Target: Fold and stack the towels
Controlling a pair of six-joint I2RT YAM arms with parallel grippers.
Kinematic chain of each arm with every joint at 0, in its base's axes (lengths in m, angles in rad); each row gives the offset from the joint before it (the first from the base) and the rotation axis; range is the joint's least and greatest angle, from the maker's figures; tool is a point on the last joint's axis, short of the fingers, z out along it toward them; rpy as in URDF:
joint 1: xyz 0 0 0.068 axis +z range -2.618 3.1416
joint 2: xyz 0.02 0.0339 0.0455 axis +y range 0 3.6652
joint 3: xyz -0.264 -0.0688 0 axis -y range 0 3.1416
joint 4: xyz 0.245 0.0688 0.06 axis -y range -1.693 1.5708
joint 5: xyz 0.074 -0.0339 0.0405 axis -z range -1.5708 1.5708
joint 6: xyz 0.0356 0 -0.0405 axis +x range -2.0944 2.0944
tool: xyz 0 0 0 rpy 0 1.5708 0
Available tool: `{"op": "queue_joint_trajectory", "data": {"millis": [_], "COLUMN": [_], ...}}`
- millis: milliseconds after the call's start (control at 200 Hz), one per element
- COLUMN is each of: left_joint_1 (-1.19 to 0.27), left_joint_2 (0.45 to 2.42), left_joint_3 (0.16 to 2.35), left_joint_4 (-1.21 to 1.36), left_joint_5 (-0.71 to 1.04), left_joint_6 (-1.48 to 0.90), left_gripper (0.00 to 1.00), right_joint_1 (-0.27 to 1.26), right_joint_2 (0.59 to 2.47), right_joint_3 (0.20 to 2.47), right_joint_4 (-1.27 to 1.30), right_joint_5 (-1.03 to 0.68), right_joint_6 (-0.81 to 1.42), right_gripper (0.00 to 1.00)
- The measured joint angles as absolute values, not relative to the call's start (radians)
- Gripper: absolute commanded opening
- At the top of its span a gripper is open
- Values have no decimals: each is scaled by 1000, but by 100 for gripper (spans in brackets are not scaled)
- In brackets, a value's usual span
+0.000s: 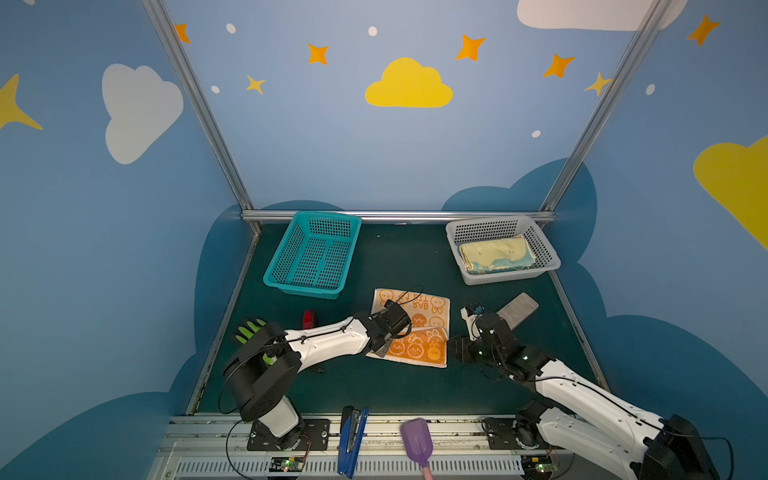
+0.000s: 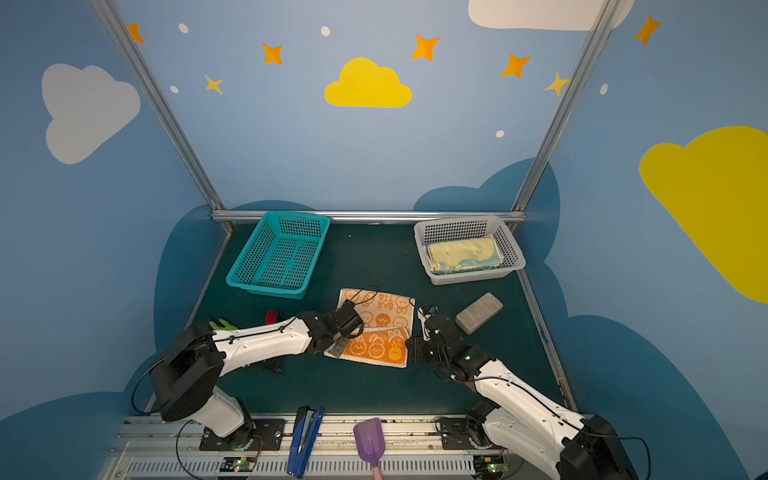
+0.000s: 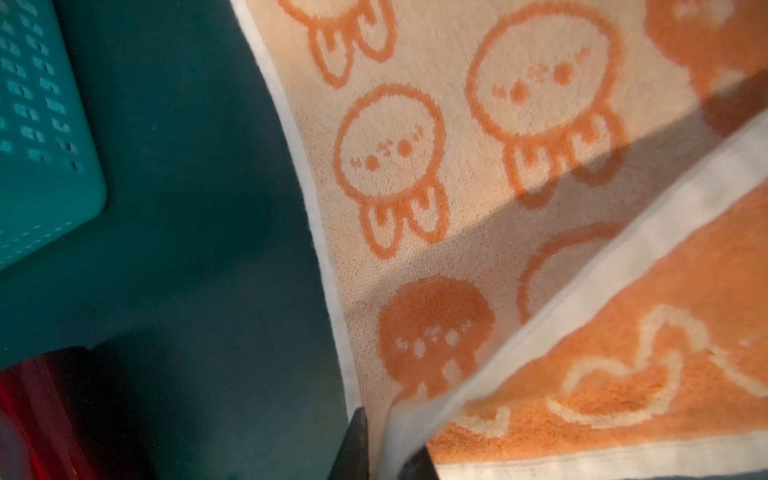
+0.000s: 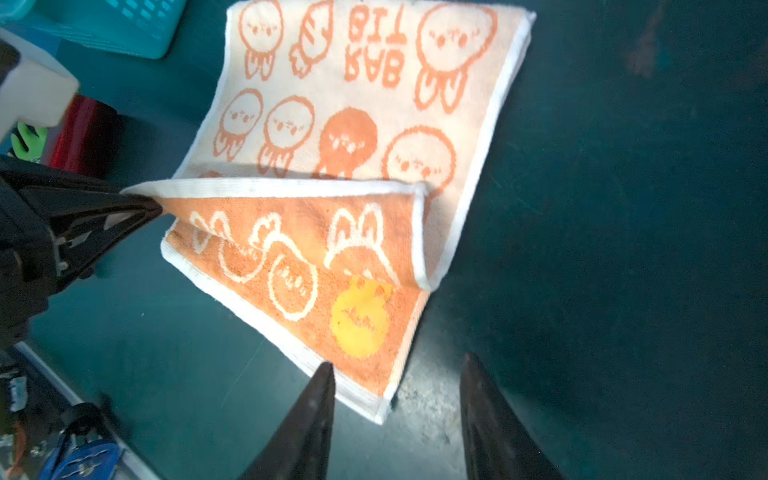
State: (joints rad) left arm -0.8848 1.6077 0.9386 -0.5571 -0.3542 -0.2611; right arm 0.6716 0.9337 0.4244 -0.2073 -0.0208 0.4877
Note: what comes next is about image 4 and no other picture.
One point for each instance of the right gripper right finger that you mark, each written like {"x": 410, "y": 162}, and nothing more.
{"x": 496, "y": 443}

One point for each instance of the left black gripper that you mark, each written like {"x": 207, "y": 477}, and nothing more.
{"x": 55, "y": 227}

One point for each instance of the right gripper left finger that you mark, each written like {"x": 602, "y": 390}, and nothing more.
{"x": 300, "y": 447}

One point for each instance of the teal plastic basket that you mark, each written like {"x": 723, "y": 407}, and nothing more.
{"x": 139, "y": 28}

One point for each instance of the orange cream patterned towel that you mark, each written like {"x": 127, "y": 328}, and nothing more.
{"x": 324, "y": 196}

